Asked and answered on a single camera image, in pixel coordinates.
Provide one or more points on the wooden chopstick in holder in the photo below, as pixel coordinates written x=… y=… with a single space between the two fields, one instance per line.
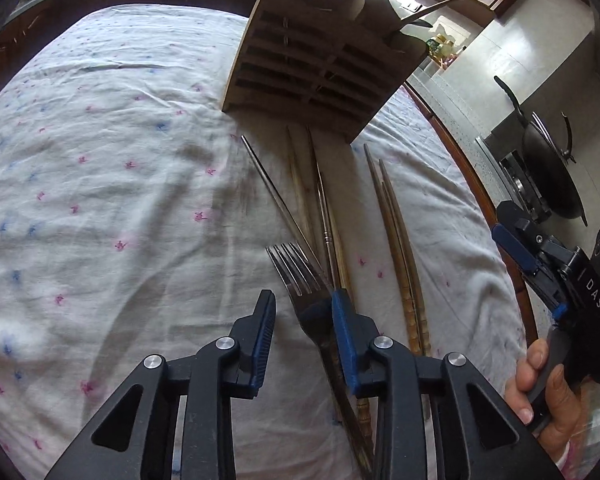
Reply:
x=415 y=17

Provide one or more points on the white floral tablecloth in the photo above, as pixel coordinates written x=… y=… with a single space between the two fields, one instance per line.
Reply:
x=133 y=221

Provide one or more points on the wooden utensil holder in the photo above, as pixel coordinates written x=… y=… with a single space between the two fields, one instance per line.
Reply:
x=329 y=64

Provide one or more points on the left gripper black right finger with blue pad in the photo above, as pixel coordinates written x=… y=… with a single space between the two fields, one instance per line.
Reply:
x=476 y=434

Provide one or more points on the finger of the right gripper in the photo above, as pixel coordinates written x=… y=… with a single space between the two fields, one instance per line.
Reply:
x=514 y=248

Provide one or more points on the metal fork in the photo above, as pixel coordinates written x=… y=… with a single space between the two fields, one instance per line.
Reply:
x=312 y=303

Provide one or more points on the yellow oil bottle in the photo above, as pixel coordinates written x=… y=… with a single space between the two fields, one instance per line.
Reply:
x=441 y=45

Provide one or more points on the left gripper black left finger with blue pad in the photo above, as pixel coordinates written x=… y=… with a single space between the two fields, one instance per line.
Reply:
x=133 y=433

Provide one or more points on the black wok with lid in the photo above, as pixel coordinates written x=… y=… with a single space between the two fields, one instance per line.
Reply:
x=545 y=163

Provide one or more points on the person's right hand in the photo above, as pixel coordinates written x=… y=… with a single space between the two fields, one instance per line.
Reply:
x=564 y=404

